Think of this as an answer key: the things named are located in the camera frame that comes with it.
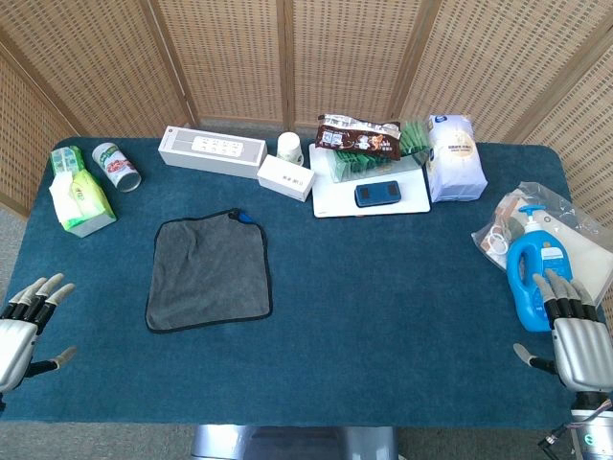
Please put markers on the blue detergent pump bottle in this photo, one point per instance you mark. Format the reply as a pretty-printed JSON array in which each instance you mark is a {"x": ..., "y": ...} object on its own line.
[{"x": 524, "y": 287}]

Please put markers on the blue table mat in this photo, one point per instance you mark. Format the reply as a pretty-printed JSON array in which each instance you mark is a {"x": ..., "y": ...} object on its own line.
[{"x": 359, "y": 311}]

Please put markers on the grey and blue cloth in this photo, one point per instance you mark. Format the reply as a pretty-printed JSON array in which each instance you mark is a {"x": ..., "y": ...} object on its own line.
[{"x": 206, "y": 273}]

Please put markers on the white paper cup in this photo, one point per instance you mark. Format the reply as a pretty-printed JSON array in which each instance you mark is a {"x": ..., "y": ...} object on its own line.
[{"x": 289, "y": 148}]

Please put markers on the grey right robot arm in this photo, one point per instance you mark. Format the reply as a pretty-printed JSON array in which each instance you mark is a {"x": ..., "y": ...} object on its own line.
[{"x": 594, "y": 433}]

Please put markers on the small white box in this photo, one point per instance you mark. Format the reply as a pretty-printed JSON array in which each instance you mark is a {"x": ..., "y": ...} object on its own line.
[{"x": 285, "y": 179}]

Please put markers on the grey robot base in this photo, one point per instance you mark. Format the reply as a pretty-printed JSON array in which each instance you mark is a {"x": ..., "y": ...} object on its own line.
[{"x": 292, "y": 443}]

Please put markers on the long white power strip box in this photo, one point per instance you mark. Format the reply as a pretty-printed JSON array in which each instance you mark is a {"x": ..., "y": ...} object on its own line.
[{"x": 211, "y": 151}]

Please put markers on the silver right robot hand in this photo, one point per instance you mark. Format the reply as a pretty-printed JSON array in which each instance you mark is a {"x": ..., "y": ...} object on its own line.
[{"x": 584, "y": 350}]

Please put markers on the green tissue pack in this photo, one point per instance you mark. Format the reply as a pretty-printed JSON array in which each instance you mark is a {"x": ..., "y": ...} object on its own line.
[{"x": 84, "y": 203}]

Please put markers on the clear plastic zip bag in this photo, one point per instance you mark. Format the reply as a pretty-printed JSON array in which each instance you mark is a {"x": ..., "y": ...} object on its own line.
[{"x": 574, "y": 239}]

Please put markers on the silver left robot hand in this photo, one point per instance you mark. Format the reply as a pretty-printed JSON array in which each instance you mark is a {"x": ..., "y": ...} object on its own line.
[{"x": 14, "y": 340}]

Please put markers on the small green white packet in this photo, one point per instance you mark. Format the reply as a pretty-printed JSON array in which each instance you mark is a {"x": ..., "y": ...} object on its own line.
[{"x": 67, "y": 160}]

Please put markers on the white green drink can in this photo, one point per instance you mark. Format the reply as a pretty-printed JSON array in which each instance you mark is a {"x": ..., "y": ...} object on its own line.
[{"x": 117, "y": 167}]

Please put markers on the small blue case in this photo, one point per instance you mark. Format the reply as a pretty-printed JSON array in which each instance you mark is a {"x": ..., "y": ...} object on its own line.
[{"x": 377, "y": 194}]

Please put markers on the clear box of green packets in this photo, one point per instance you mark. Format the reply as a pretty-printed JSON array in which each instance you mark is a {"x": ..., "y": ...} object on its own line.
[{"x": 354, "y": 167}]

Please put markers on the white flat board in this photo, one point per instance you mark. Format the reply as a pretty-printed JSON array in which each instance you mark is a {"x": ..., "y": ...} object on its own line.
[{"x": 335, "y": 201}]

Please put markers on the white paper sack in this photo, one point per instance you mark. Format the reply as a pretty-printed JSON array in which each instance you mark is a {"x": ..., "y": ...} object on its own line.
[{"x": 455, "y": 158}]

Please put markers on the bamboo folding screen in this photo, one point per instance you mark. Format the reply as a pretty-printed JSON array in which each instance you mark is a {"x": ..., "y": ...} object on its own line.
[{"x": 335, "y": 57}]

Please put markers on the brown snack bag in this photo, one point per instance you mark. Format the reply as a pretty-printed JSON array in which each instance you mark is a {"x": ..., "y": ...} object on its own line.
[{"x": 359, "y": 136}]

